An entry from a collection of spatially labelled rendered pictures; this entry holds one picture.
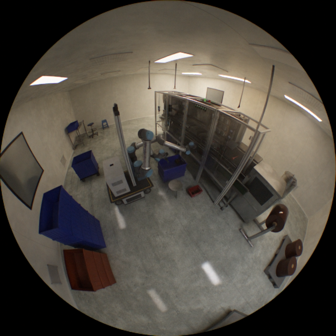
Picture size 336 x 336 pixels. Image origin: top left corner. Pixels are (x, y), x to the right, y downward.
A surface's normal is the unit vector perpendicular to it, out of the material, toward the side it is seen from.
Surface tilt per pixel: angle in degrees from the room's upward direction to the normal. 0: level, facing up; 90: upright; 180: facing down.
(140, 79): 90
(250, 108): 90
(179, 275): 0
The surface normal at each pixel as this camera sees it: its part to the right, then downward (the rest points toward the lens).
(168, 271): 0.04, -0.71
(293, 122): -0.89, 0.29
